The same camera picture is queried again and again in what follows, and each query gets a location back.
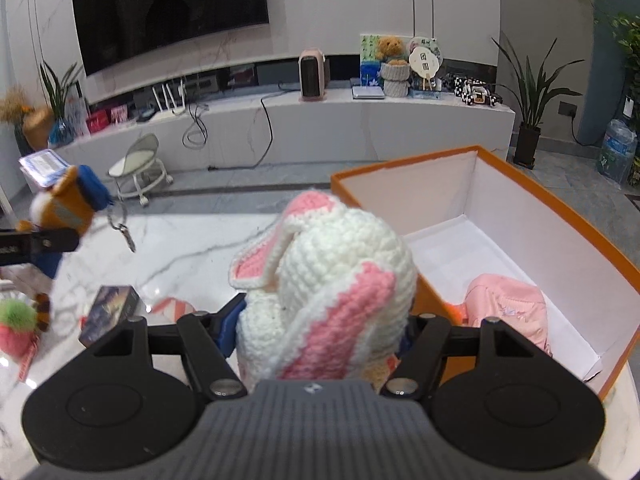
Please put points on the blue glass vase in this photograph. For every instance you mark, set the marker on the blue glass vase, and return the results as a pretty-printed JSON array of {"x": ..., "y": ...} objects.
[{"x": 62, "y": 132}]

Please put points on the large black television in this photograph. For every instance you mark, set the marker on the large black television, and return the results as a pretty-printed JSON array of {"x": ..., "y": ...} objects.
[{"x": 170, "y": 5}]

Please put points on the large blue water bottle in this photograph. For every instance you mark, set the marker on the large blue water bottle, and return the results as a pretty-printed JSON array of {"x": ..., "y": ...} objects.
[{"x": 617, "y": 152}]

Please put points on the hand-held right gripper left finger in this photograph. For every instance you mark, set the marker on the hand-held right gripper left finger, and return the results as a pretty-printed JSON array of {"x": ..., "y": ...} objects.
[{"x": 227, "y": 327}]

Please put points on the white rolling stool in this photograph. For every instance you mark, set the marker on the white rolling stool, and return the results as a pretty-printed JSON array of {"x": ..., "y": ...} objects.
[{"x": 140, "y": 165}]

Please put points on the green pink fluffy pompom toy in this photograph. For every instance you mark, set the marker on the green pink fluffy pompom toy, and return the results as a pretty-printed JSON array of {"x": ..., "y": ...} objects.
[{"x": 15, "y": 327}]

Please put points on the round white hand fan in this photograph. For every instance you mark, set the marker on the round white hand fan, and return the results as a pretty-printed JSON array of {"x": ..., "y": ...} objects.
[{"x": 425, "y": 64}]

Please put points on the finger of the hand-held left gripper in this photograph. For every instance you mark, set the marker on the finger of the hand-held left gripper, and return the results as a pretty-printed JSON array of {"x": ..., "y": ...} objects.
[{"x": 47, "y": 242}]

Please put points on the striped brown plush tail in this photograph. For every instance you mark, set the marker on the striped brown plush tail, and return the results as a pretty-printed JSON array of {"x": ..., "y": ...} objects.
[{"x": 43, "y": 310}]

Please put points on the green picture card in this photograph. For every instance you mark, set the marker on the green picture card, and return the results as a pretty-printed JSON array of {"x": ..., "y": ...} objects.
[{"x": 369, "y": 47}]

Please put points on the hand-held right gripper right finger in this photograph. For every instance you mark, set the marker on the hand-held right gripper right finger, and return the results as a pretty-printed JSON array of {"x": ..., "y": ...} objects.
[{"x": 425, "y": 340}]

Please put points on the pink cloth hat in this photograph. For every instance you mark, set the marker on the pink cloth hat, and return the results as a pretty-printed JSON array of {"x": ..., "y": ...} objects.
[{"x": 505, "y": 305}]

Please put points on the small clear plastic packet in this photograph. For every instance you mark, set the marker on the small clear plastic packet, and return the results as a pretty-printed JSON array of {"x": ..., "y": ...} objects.
[{"x": 44, "y": 167}]

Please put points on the pink space heater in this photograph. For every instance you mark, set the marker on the pink space heater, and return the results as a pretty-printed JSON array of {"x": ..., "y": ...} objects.
[{"x": 312, "y": 76}]

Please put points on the red gift box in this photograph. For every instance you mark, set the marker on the red gift box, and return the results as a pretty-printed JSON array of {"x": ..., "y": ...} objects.
[{"x": 97, "y": 121}]

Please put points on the black white checkered items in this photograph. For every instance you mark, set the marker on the black white checkered items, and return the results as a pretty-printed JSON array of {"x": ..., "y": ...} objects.
[{"x": 475, "y": 91}]

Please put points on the small dark card box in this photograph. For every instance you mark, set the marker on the small dark card box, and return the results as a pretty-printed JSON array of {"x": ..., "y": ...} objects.
[{"x": 110, "y": 310}]

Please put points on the flat white device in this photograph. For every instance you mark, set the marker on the flat white device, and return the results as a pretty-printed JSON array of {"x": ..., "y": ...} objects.
[{"x": 368, "y": 92}]

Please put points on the golden round vase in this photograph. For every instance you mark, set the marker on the golden round vase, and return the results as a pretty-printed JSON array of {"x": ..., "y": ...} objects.
[{"x": 39, "y": 127}]

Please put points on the grey knitted pot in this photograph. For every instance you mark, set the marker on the grey knitted pot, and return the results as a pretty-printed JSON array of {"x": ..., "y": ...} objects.
[{"x": 395, "y": 79}]

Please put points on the white wifi router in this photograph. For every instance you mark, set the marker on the white wifi router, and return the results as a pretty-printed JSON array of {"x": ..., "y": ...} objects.
[{"x": 169, "y": 100}]

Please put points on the pink white striped toy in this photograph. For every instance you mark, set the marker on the pink white striped toy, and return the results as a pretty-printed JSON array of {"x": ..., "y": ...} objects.
[{"x": 175, "y": 307}]

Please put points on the pink picture card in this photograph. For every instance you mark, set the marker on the pink picture card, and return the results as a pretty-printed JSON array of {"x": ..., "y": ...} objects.
[{"x": 119, "y": 114}]

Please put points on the potted green plant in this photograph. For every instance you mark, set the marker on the potted green plant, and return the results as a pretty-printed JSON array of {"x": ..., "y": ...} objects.
[{"x": 530, "y": 125}]

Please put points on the orange cardboard box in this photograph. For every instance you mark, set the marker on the orange cardboard box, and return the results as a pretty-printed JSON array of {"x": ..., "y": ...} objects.
[{"x": 590, "y": 260}]

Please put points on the white pink crocheted bunny toy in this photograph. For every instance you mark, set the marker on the white pink crocheted bunny toy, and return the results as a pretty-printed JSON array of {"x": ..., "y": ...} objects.
[{"x": 330, "y": 270}]

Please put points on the brown teddy bear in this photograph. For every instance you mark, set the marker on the brown teddy bear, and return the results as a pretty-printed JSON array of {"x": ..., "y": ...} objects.
[{"x": 390, "y": 49}]

